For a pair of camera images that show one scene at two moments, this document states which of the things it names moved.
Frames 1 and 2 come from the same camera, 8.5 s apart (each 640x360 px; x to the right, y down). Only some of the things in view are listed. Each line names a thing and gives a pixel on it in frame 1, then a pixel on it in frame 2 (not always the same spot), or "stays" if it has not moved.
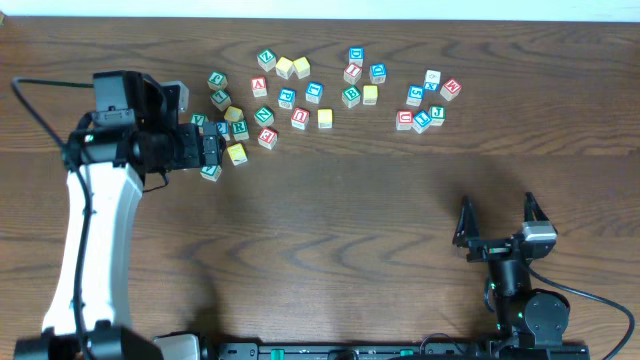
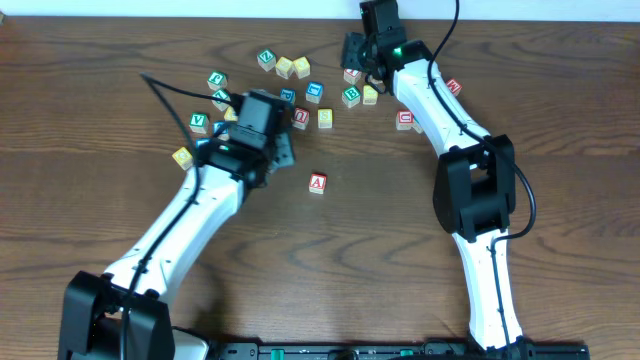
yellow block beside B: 370,94 stays
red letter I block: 352,73 stays
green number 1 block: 221,99 stays
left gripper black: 191,156 -> 287,153
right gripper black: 469,235 -> 350,53
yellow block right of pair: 302,67 stays
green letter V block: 199,118 stays
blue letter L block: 313,92 stays
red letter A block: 259,86 -> 317,183
